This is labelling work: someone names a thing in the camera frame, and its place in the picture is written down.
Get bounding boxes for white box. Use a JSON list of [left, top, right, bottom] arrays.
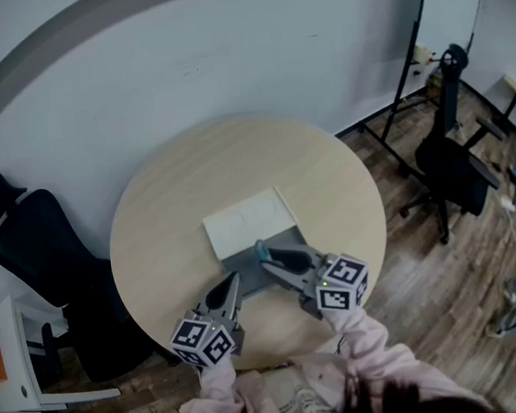
[[200, 183, 315, 304]]

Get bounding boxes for pale bottle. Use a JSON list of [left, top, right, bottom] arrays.
[[412, 42, 434, 66]]

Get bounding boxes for person's torso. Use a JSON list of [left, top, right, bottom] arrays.
[[236, 351, 352, 413]]

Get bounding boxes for person's left forearm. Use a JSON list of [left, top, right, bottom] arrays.
[[175, 355, 261, 413]]

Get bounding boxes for person's right forearm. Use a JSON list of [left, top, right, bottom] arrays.
[[324, 295, 493, 413]]

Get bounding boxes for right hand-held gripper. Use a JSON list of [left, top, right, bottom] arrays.
[[258, 235, 374, 326]]

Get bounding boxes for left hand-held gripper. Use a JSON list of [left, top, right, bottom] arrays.
[[163, 270, 250, 371]]

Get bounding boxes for black office chair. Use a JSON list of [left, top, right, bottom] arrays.
[[383, 39, 516, 249], [0, 156, 175, 393]]

